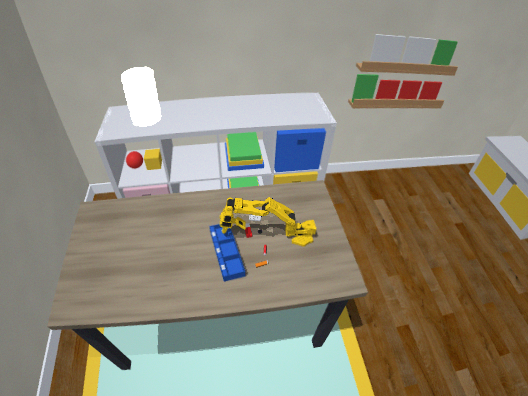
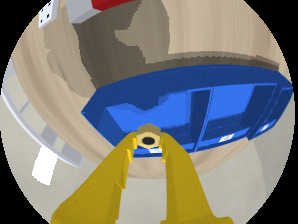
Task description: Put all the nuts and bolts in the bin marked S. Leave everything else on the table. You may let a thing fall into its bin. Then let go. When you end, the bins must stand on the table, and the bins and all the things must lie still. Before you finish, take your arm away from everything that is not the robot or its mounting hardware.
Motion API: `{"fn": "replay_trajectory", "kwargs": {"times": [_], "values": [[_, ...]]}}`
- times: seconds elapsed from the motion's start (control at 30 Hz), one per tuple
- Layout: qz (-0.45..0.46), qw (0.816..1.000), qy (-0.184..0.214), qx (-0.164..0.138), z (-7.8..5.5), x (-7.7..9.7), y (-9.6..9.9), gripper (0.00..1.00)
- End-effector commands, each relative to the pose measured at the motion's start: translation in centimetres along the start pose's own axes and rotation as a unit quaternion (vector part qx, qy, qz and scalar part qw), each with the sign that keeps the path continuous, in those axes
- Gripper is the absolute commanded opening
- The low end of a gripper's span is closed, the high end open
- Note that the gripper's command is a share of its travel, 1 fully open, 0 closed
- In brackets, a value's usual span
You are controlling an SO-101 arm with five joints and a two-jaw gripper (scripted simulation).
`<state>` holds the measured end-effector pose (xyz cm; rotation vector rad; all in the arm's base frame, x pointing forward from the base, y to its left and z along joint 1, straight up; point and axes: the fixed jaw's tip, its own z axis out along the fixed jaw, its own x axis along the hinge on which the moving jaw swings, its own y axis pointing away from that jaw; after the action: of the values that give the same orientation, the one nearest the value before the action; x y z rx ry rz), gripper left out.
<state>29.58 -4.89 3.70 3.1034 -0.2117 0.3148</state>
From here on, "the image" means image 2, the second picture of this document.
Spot white domino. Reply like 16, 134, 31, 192
39, 0, 59, 28

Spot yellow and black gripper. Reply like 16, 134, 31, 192
50, 132, 234, 224

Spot brass hex nut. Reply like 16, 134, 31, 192
136, 123, 161, 149

